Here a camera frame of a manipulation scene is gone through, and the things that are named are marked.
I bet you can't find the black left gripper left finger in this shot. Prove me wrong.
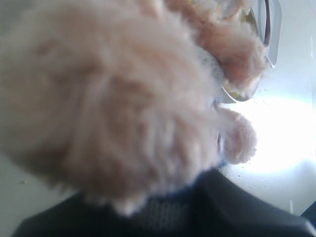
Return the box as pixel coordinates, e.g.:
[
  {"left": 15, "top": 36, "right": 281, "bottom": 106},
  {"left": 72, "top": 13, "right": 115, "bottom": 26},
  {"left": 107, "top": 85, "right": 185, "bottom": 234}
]
[{"left": 12, "top": 194, "right": 148, "bottom": 237}]

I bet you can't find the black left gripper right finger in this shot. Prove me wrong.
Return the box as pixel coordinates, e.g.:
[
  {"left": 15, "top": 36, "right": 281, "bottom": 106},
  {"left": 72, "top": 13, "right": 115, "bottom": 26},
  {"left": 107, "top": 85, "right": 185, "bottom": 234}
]
[{"left": 185, "top": 169, "right": 316, "bottom": 237}]

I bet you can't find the plush teddy bear striped sweater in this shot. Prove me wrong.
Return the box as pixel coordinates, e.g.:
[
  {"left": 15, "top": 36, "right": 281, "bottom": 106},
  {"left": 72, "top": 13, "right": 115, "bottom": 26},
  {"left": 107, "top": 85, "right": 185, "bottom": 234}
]
[{"left": 0, "top": 0, "right": 267, "bottom": 237}]

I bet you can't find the metal bowl of yellow grain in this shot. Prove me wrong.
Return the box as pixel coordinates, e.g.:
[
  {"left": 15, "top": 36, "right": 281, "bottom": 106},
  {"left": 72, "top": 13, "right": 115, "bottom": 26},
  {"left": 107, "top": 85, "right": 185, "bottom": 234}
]
[{"left": 223, "top": 8, "right": 260, "bottom": 101}]

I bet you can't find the white rectangular plastic tray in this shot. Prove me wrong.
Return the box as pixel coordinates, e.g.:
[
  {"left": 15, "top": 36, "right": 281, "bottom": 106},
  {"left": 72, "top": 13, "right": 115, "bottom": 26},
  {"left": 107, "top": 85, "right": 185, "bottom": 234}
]
[{"left": 253, "top": 0, "right": 282, "bottom": 68}]

